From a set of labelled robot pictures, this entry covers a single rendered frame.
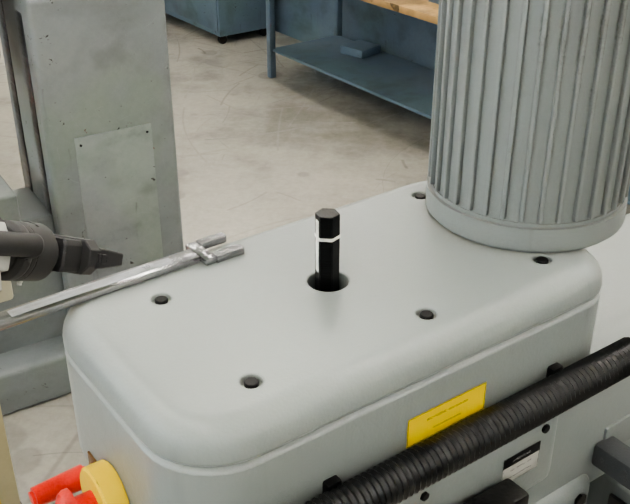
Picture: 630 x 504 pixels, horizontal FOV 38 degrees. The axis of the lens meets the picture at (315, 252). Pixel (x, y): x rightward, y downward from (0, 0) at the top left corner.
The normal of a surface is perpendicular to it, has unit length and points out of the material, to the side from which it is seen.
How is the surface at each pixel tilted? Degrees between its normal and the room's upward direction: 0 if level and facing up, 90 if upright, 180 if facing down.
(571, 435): 90
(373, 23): 90
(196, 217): 0
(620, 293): 0
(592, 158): 90
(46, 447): 0
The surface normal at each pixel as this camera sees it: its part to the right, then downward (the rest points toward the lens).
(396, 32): -0.81, 0.29
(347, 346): 0.00, -0.88
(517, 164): -0.30, 0.46
